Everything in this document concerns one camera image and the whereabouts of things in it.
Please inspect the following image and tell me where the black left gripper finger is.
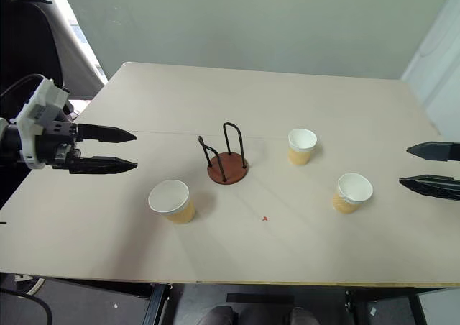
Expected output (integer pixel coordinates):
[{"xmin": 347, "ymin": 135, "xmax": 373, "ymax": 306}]
[
  {"xmin": 76, "ymin": 123, "xmax": 137, "ymax": 143},
  {"xmin": 68, "ymin": 155, "xmax": 139, "ymax": 175}
]

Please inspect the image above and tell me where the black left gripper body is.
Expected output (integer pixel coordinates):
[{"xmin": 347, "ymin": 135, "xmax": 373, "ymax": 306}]
[{"xmin": 34, "ymin": 121, "xmax": 83, "ymax": 175}]

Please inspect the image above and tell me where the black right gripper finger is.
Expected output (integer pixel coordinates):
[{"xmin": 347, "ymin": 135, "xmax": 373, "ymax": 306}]
[
  {"xmin": 406, "ymin": 142, "xmax": 460, "ymax": 163},
  {"xmin": 399, "ymin": 174, "xmax": 460, "ymax": 201}
]

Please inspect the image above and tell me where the yellow ribbed paper cup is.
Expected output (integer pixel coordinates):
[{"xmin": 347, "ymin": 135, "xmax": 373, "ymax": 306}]
[
  {"xmin": 332, "ymin": 173, "xmax": 374, "ymax": 215},
  {"xmin": 287, "ymin": 128, "xmax": 318, "ymax": 167},
  {"xmin": 147, "ymin": 179, "xmax": 197, "ymax": 225}
]

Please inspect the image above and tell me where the dark office chair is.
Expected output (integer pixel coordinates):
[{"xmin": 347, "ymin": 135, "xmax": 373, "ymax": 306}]
[{"xmin": 0, "ymin": 0, "xmax": 109, "ymax": 132}]

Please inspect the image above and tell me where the black table leg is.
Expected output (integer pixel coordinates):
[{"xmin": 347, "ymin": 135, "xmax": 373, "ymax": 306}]
[
  {"xmin": 147, "ymin": 283, "xmax": 171, "ymax": 325},
  {"xmin": 344, "ymin": 288, "xmax": 371, "ymax": 325}
]

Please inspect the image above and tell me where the dark rounded robot foot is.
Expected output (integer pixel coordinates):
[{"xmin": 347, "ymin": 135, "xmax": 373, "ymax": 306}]
[
  {"xmin": 196, "ymin": 305, "xmax": 238, "ymax": 325},
  {"xmin": 287, "ymin": 306, "xmax": 318, "ymax": 325}
]

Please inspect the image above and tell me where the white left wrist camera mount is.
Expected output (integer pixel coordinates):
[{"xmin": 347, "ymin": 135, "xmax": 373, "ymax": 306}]
[{"xmin": 16, "ymin": 78, "xmax": 70, "ymax": 170}]

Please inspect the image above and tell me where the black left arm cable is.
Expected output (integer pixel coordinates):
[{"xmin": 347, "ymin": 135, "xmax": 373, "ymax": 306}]
[{"xmin": 0, "ymin": 73, "xmax": 47, "ymax": 105}]

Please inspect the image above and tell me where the wooden base wire cup holder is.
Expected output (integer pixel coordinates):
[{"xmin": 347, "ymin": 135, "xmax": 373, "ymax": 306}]
[{"xmin": 197, "ymin": 122, "xmax": 249, "ymax": 186}]

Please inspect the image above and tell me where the black floor cable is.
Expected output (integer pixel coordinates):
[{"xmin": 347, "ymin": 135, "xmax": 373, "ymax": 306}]
[{"xmin": 0, "ymin": 285, "xmax": 53, "ymax": 325}]

